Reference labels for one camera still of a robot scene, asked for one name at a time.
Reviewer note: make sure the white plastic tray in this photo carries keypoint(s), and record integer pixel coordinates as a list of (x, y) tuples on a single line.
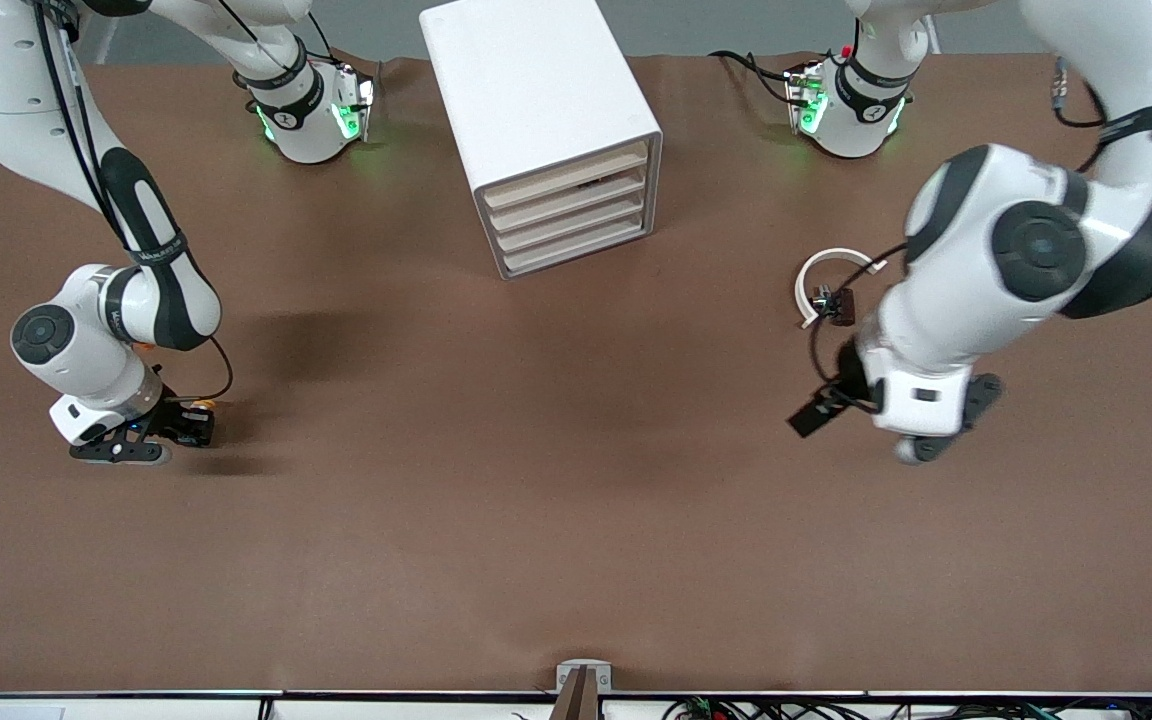
[(536, 187)]

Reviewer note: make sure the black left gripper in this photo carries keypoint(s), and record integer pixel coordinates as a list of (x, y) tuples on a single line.
[(844, 385)]

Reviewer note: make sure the brown camera post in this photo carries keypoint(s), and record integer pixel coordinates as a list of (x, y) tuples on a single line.
[(578, 700)]

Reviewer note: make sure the brown terminal block component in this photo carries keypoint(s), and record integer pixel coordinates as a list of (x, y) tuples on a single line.
[(842, 306)]

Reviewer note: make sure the white table edge rail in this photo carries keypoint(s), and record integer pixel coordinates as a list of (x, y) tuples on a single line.
[(136, 708)]

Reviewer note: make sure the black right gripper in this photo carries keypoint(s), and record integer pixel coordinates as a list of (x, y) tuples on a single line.
[(174, 416)]

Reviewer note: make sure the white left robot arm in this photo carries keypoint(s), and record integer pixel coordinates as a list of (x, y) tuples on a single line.
[(1036, 240)]

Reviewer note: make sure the yellow push button switch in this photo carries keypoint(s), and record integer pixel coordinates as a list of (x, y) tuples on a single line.
[(203, 404)]

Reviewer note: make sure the grey metal bracket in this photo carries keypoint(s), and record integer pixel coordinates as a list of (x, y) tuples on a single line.
[(584, 665)]

